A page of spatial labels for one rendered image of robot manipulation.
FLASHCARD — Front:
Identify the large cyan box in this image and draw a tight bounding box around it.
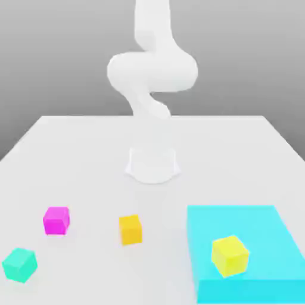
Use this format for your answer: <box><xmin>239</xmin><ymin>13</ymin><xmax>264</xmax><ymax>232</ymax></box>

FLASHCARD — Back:
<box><xmin>186</xmin><ymin>204</ymin><xmax>305</xmax><ymax>305</ymax></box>

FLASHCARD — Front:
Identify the small yellow cube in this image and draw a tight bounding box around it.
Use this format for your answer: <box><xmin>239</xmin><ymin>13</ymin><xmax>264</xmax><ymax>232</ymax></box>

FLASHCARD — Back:
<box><xmin>211</xmin><ymin>235</ymin><xmax>250</xmax><ymax>279</ymax></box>

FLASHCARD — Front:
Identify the small magenta cube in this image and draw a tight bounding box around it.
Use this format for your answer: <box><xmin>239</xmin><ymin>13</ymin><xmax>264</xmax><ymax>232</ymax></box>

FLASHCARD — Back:
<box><xmin>42</xmin><ymin>206</ymin><xmax>71</xmax><ymax>236</ymax></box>

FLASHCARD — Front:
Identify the small orange cube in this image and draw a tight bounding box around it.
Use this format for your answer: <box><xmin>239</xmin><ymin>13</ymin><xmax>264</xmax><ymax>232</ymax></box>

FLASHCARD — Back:
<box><xmin>119</xmin><ymin>214</ymin><xmax>143</xmax><ymax>246</ymax></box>

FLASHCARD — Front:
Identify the small teal cube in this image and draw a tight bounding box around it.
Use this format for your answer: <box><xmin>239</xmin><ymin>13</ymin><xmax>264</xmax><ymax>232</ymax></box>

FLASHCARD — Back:
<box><xmin>1</xmin><ymin>247</ymin><xmax>39</xmax><ymax>284</ymax></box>

